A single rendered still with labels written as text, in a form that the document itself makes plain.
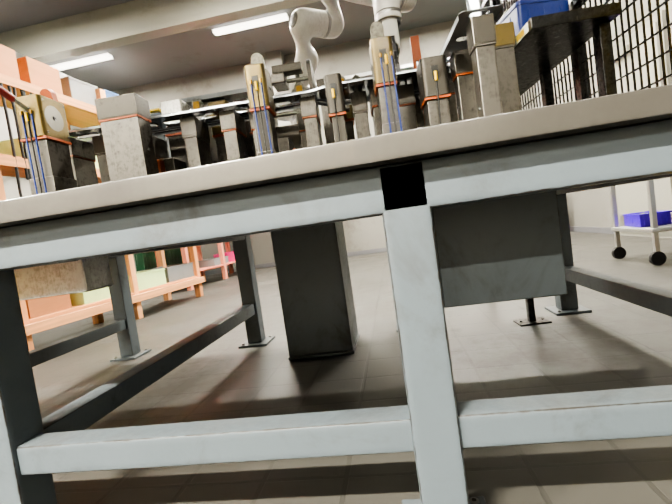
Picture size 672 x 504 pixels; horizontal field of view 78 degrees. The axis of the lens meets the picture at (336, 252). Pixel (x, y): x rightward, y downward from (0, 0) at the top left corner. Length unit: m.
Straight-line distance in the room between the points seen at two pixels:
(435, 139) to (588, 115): 0.21
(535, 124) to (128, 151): 1.06
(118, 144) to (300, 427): 0.95
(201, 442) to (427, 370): 0.43
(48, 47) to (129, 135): 6.26
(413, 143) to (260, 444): 0.58
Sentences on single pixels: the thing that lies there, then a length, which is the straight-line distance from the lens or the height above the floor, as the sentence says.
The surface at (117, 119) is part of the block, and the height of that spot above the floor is 0.97.
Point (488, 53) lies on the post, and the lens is 1.07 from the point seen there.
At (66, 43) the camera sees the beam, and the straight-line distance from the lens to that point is 7.42.
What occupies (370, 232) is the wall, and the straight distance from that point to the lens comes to 7.94.
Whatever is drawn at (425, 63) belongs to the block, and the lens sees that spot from 1.21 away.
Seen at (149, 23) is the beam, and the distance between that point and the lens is 6.81.
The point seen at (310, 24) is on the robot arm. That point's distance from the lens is 1.85.
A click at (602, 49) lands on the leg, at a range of 1.38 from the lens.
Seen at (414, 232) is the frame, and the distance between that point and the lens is 0.68.
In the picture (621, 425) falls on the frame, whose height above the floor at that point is 0.19.
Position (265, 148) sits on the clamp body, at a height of 0.81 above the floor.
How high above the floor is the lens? 0.57
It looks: 3 degrees down
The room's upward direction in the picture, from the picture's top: 8 degrees counter-clockwise
